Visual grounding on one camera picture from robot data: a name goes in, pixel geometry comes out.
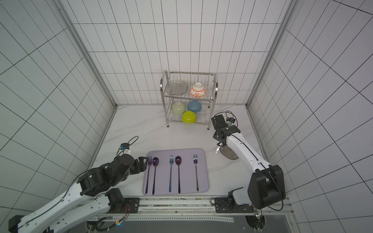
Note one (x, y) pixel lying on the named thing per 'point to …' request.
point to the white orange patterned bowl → (197, 90)
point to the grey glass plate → (228, 152)
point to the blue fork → (171, 160)
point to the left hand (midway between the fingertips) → (139, 163)
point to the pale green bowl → (178, 108)
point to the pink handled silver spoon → (217, 149)
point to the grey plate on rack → (177, 88)
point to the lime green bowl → (189, 117)
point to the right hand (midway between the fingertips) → (216, 135)
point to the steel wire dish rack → (189, 97)
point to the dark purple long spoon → (178, 160)
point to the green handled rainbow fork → (195, 158)
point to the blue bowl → (194, 106)
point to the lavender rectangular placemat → (176, 172)
